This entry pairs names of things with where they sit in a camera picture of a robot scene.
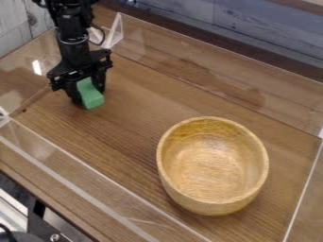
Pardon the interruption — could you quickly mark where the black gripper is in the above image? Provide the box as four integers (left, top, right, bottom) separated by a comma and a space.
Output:
46, 39, 112, 105

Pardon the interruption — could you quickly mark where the green rectangular block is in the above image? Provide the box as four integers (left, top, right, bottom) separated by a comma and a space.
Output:
77, 78, 103, 109

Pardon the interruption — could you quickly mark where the brown wooden bowl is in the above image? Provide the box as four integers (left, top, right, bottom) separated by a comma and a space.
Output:
156, 116, 269, 216

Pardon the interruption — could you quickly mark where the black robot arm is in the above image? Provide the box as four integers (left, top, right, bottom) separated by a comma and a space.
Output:
31, 0, 112, 109

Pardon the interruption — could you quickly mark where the clear acrylic corner bracket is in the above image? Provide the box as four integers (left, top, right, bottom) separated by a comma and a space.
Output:
86, 13, 124, 49

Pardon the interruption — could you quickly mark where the clear acrylic front wall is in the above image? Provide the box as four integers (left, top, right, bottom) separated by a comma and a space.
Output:
0, 107, 210, 242

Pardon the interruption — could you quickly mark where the black metal table bracket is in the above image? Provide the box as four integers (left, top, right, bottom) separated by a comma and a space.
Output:
26, 199, 71, 242

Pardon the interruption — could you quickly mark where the black cable at corner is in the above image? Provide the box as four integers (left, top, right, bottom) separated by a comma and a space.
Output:
0, 222, 17, 242

